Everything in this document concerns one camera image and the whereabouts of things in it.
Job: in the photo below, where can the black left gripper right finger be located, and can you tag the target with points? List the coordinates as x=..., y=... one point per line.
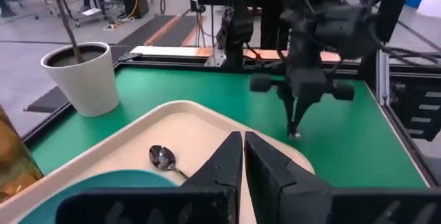
x=272, y=189

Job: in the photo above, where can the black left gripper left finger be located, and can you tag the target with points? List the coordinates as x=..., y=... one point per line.
x=227, y=169

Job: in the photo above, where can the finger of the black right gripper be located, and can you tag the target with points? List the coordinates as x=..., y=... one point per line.
x=288, y=113
x=303, y=110

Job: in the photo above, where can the silver metal spoon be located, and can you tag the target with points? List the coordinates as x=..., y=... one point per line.
x=162, y=157

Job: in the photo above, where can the teal round plate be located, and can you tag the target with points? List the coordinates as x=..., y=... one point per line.
x=120, y=179

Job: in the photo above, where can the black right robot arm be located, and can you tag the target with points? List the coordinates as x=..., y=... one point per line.
x=344, y=31

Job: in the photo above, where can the beige plastic tray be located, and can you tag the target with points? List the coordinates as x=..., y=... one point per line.
x=193, y=134

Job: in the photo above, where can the amber textured glass cup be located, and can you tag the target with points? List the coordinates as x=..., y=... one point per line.
x=13, y=162

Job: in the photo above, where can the green table mat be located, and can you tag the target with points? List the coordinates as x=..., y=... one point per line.
x=206, y=86

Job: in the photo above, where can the black floor mat orange stripes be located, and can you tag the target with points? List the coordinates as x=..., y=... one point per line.
x=138, y=34
x=175, y=32

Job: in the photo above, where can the green plant in white pot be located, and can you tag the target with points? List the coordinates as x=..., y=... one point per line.
x=89, y=86

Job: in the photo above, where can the black speaker box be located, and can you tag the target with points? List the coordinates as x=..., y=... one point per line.
x=132, y=0

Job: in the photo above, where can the black aluminium table frame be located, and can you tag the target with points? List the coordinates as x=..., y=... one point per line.
x=172, y=62

